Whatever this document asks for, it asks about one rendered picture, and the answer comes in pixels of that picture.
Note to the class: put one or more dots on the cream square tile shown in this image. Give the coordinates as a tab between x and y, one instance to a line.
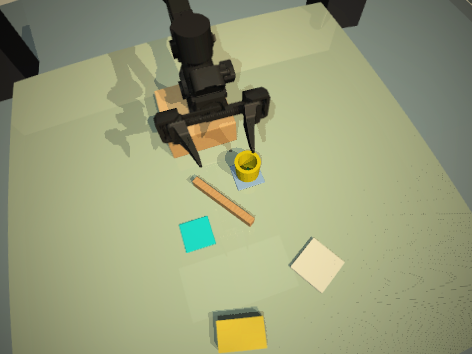
317	265

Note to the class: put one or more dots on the wooden plank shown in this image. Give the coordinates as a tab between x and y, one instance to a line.
223	201

